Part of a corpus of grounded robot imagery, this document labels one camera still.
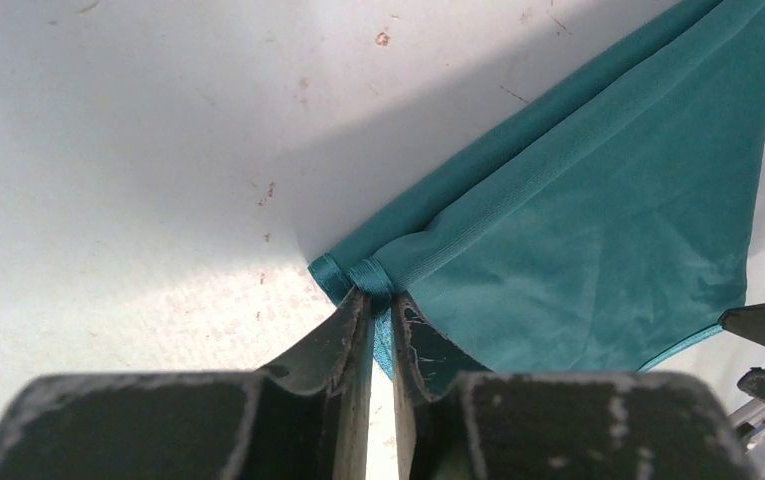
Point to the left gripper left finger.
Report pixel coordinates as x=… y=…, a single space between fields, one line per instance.
x=303 y=415

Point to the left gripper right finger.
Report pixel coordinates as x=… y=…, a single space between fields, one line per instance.
x=455 y=419

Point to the teal cloth napkin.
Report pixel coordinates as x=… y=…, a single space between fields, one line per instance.
x=605 y=226

